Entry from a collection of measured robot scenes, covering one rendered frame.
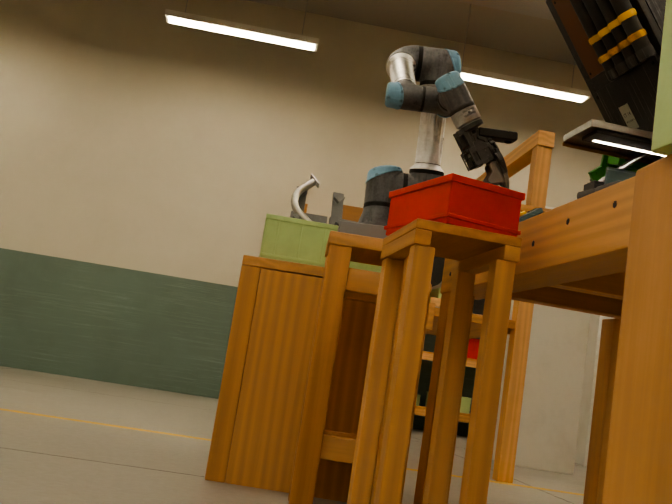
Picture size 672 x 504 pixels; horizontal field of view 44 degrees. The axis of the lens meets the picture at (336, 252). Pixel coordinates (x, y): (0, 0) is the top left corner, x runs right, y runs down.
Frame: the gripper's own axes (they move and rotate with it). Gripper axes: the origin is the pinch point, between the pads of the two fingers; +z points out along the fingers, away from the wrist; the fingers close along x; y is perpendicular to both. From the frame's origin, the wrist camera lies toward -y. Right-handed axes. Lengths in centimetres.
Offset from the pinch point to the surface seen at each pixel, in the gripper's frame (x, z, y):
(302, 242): -84, -15, 44
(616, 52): 32.8, -17.7, -26.4
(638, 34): 43, -18, -27
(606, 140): 24.9, 0.7, -18.1
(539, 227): 18.3, 13.3, 5.7
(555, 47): -661, -136, -435
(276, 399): -77, 31, 77
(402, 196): 8.2, -9.3, 31.5
